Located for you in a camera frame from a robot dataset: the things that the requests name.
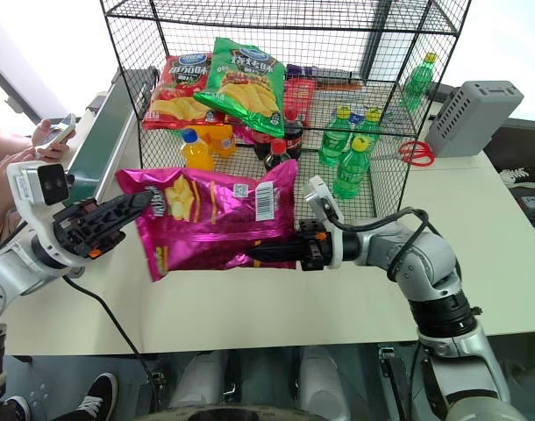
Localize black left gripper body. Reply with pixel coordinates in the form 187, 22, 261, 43
52, 197, 126, 260

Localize red potato chip bag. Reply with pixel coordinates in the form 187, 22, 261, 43
141, 53, 227, 132

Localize red handled scissors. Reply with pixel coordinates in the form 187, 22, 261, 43
372, 139, 438, 168

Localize red snack packet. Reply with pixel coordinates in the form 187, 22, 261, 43
282, 77, 317, 129

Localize magenta potato chip bag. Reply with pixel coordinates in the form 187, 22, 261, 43
115, 158, 300, 283

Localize orange juice bottle blue cap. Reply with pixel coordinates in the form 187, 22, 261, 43
178, 127, 217, 172

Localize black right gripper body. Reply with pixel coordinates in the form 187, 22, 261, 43
295, 218, 334, 272

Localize black white sneaker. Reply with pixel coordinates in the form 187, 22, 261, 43
0, 395, 32, 421
47, 372, 119, 421
498, 167, 535, 190

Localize green conveyor belt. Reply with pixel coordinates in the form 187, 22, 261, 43
67, 65, 160, 208

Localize person's hand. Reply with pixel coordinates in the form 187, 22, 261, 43
30, 118, 77, 161

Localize green potato chip bag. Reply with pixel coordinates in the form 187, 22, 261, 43
192, 37, 287, 139

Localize cola bottle red cap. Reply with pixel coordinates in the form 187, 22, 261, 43
253, 127, 281, 161
263, 139, 292, 173
282, 107, 305, 161

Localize purple snack packet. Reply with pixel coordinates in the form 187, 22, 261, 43
284, 63, 325, 82

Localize black wire mesh rack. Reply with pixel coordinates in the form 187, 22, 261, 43
98, 0, 473, 221

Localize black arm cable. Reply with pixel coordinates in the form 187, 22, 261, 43
331, 207, 445, 282
61, 272, 166, 387

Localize silver smartphone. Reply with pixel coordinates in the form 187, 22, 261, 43
35, 112, 78, 153

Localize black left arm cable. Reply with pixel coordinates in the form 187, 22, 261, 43
61, 272, 166, 387

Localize green soda bottle yellow cap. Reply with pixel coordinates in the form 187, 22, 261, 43
317, 106, 353, 168
357, 107, 383, 153
332, 135, 374, 201
400, 52, 440, 111

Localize white robot leg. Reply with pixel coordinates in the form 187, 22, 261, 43
168, 350, 230, 410
298, 346, 353, 421

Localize grey vented plastic box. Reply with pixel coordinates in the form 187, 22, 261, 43
424, 80, 525, 160

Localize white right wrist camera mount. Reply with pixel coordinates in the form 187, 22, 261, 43
303, 175, 346, 269

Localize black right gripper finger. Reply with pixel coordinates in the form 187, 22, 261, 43
244, 250, 303, 265
248, 238, 304, 253

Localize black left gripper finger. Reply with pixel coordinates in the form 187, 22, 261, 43
94, 189, 154, 217
101, 210, 141, 236

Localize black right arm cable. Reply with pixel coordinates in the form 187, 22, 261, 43
331, 207, 445, 282

